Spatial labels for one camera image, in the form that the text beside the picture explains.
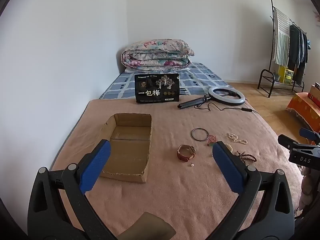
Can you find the yellow box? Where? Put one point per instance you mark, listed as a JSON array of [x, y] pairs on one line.
[[286, 75]]

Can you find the blue plaid bed sheet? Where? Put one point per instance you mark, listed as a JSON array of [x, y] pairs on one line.
[[197, 76]]

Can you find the thin dark bangle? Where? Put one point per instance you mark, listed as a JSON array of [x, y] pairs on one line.
[[191, 134]]

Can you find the pink floral clothing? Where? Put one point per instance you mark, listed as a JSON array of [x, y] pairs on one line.
[[306, 187]]

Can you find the cardboard box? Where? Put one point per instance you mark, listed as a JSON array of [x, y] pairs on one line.
[[125, 155]]

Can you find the tan and red box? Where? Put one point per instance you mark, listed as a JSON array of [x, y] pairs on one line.
[[315, 92]]

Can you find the striped hanging towel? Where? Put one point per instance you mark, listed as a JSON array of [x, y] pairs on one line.
[[281, 37]]

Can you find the pink blanket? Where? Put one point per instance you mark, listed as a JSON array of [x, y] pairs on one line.
[[180, 192]]

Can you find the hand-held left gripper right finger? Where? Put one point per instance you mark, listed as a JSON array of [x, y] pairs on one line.
[[226, 165]]

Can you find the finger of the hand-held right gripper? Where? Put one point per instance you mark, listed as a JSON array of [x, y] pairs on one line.
[[310, 134], [290, 143]]

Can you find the black clothes rack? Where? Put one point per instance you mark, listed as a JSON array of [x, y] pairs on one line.
[[265, 80]]

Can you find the black snack bag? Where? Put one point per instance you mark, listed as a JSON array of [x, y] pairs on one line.
[[157, 87]]

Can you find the white pillow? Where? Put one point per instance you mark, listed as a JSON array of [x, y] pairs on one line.
[[128, 70]]

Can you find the dark hanging clothes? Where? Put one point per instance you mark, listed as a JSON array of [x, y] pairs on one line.
[[296, 47]]

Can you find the folded floral quilt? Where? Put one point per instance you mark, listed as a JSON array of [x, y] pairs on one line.
[[157, 55]]

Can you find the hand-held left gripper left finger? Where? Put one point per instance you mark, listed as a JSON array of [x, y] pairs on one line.
[[97, 165]]

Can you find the orange covered furniture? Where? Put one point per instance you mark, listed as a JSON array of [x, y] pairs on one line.
[[303, 108]]

